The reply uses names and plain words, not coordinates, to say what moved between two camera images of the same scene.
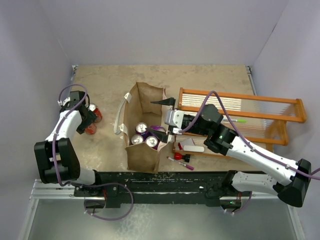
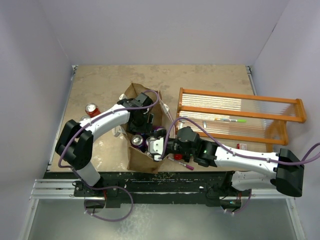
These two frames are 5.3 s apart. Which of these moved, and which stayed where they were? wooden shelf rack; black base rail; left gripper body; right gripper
Moved: right gripper; left gripper body
Stayed: black base rail; wooden shelf rack
